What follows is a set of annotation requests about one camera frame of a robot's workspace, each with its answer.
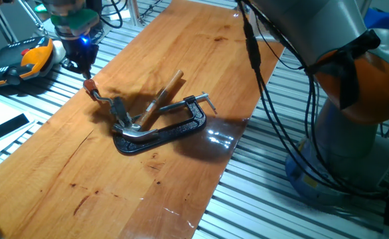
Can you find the green wrist mount plate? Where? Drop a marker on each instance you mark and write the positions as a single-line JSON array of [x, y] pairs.
[[76, 18]]

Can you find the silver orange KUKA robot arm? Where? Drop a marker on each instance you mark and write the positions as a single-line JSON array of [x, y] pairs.
[[350, 139]]

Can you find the grey metal frame bar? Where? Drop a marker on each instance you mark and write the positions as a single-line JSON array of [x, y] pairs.
[[2, 23]]

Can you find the white egg-shaped object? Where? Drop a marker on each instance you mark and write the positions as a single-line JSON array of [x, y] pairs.
[[59, 49]]

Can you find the glossy wooden board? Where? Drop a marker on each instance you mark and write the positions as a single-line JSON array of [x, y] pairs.
[[81, 186]]

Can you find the small white box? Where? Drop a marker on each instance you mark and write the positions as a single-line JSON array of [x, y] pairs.
[[121, 15]]

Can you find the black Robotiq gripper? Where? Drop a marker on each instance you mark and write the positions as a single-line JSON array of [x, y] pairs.
[[81, 51]]

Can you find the black orange teach pendant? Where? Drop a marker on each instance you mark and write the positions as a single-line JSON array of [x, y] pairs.
[[15, 61]]

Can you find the white smartphone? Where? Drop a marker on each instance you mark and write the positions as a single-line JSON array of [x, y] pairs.
[[12, 125]]

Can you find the blue plastic bag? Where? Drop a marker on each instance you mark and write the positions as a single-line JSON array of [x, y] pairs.
[[383, 20]]

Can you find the black steel C-clamp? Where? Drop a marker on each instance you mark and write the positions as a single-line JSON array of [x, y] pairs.
[[181, 127]]

